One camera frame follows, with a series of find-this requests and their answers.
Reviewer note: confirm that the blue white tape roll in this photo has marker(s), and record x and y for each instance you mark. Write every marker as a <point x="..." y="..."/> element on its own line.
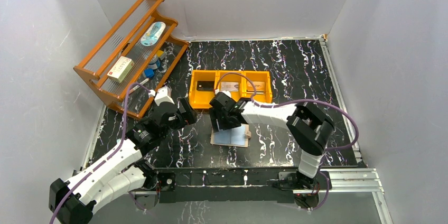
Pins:
<point x="154" y="63"/>

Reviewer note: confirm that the yellow small block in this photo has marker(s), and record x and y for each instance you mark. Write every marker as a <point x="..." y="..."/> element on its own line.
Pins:
<point x="161" y="54"/>

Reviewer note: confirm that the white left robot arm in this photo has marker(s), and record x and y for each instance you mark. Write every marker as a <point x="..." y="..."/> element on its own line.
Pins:
<point x="122" y="169"/>

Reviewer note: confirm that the silver card in tray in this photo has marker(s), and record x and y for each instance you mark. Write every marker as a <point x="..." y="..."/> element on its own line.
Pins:
<point x="229" y="86"/>

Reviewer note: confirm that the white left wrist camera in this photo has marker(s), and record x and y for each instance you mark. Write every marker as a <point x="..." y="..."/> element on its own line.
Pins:
<point x="163" y="95"/>

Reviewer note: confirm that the light blue oval case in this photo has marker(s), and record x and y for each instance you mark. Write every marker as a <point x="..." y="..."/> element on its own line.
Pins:
<point x="153" y="33"/>

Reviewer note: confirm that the white leather card holder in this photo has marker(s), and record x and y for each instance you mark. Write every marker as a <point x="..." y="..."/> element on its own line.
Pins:
<point x="238" y="137"/>

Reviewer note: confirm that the orange wooden shelf rack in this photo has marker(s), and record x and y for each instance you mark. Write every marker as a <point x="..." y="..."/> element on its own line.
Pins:
<point x="124" y="40"/>

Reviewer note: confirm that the white marker pen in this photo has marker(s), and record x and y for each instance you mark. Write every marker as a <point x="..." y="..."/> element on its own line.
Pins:
<point x="139" y="85"/>

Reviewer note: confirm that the blue cube block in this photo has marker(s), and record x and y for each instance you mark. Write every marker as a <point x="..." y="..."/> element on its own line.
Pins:
<point x="148" y="73"/>

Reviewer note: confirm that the gold card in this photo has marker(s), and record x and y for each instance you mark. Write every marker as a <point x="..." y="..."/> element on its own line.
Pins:
<point x="256" y="86"/>

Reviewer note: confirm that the yellow three-compartment plastic tray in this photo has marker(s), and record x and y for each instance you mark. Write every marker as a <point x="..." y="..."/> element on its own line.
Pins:
<point x="201" y="99"/>

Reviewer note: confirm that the white red-print box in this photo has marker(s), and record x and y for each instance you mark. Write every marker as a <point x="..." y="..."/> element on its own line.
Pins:
<point x="120" y="69"/>

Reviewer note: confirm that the black credit card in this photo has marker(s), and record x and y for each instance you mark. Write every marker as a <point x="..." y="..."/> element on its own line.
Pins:
<point x="205" y="86"/>

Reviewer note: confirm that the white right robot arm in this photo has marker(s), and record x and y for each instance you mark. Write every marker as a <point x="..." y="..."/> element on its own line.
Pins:
<point x="310" y="127"/>

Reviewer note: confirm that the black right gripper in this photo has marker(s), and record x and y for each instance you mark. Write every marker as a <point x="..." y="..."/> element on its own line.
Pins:
<point x="220" y="117"/>

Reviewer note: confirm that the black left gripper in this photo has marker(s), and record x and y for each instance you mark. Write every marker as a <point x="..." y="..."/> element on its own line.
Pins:
<point x="188" y="111"/>

